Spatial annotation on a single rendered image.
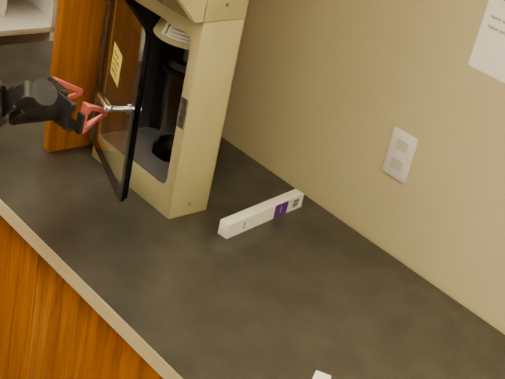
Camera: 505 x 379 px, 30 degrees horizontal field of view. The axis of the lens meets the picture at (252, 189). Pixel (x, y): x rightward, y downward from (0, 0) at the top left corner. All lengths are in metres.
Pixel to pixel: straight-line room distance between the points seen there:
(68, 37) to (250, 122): 0.57
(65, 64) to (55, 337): 0.63
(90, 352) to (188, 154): 0.47
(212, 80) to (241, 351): 0.59
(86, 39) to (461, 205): 0.94
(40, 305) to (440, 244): 0.90
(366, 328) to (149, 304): 0.44
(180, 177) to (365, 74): 0.49
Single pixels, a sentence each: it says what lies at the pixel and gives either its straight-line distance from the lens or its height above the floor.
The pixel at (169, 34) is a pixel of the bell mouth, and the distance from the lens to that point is 2.07.
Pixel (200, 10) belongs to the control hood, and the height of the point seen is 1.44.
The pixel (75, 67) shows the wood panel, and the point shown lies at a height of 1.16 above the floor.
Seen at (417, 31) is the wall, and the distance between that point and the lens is 2.11.
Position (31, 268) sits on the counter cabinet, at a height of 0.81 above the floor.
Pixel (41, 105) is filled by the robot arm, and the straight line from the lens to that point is 1.88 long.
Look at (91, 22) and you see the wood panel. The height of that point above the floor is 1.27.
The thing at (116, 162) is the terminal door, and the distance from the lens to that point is 2.09.
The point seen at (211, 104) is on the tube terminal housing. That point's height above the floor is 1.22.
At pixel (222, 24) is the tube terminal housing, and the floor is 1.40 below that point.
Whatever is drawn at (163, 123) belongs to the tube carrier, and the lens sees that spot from 2.19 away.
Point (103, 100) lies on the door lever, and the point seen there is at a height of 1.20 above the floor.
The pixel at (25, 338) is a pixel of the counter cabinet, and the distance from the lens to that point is 2.26.
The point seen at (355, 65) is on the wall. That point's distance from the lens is 2.23.
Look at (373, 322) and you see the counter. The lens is 1.97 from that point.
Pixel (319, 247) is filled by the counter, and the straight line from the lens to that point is 2.16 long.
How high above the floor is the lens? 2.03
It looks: 28 degrees down
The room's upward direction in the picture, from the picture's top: 13 degrees clockwise
